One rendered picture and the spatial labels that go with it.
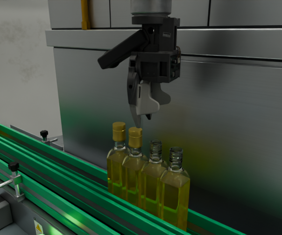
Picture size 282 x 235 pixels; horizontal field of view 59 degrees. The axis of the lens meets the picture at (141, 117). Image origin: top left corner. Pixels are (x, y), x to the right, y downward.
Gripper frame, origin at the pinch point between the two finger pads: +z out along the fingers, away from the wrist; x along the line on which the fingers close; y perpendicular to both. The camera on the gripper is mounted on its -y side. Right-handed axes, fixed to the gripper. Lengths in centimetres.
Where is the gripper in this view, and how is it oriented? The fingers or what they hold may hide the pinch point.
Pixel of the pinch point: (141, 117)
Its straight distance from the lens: 53.6
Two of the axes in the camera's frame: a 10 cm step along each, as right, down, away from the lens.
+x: 4.2, -3.0, 8.6
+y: 9.1, 1.3, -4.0
